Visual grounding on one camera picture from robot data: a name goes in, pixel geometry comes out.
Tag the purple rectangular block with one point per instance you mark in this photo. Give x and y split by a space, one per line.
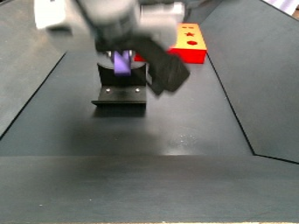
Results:
121 63

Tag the black curved fixture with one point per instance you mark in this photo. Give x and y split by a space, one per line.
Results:
120 89

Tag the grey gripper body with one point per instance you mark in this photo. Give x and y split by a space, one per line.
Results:
75 23

